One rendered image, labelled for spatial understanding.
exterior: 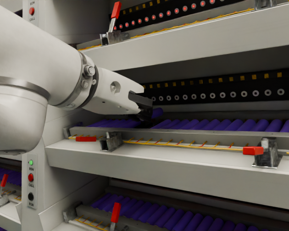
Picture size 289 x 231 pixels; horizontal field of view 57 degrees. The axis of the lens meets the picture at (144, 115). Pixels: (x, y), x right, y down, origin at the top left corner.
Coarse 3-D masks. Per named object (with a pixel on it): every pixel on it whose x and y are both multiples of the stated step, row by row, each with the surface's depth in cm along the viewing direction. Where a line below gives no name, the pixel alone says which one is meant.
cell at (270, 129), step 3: (273, 120) 43; (276, 120) 42; (279, 120) 42; (270, 123) 42; (273, 123) 41; (276, 123) 41; (279, 123) 41; (282, 123) 42; (270, 126) 40; (273, 126) 40; (276, 126) 40; (279, 126) 41; (282, 126) 42; (267, 129) 39; (270, 129) 39; (273, 129) 39; (276, 129) 39; (279, 129) 40
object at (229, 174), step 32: (64, 128) 61; (64, 160) 55; (96, 160) 49; (128, 160) 44; (160, 160) 40; (192, 160) 38; (224, 160) 36; (288, 160) 33; (224, 192) 35; (256, 192) 32; (288, 192) 30
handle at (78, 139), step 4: (108, 132) 48; (108, 136) 48; (76, 140) 43; (80, 140) 43; (84, 140) 43; (88, 140) 44; (92, 140) 45; (96, 140) 46; (100, 140) 46; (104, 140) 47
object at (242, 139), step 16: (80, 128) 59; (96, 128) 56; (112, 128) 54; (128, 128) 52; (144, 128) 50; (160, 144) 44; (176, 144) 42; (208, 144) 41; (224, 144) 39; (240, 144) 38; (256, 144) 36; (288, 144) 34
